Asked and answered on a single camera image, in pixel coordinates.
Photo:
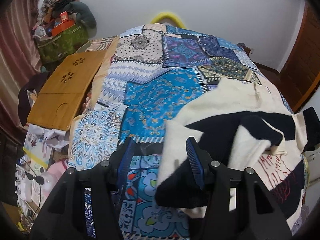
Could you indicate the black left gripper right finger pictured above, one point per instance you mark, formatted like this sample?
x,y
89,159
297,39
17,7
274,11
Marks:
x,y
239,205

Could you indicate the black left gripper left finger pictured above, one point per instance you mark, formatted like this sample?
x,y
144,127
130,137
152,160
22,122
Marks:
x,y
80,206

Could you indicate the cream and navy sweater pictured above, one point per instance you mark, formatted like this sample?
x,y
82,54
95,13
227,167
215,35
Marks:
x,y
240,125

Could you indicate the dark clothing on floor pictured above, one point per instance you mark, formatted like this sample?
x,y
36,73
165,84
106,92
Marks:
x,y
35,83

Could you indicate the pink object on floor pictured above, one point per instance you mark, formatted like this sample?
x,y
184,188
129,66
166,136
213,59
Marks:
x,y
52,175

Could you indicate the wooden lap desk tray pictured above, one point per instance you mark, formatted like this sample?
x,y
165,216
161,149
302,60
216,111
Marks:
x,y
59,100

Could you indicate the brown wooden wardrobe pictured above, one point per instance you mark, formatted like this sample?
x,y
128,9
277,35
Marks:
x,y
300,76

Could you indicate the blue patchwork bed quilt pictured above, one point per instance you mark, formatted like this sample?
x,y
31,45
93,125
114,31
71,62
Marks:
x,y
152,72

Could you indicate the green fabric storage basket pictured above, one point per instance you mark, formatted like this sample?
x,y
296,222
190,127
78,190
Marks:
x,y
65,43

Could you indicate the orange box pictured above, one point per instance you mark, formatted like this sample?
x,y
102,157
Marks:
x,y
64,23

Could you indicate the grey plush toy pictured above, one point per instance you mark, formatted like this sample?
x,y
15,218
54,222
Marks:
x,y
83,13

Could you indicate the yellow curved foam tube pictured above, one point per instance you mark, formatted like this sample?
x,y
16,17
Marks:
x,y
168,16

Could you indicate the pink striped curtain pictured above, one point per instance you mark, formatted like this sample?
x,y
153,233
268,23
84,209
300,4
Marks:
x,y
20,59

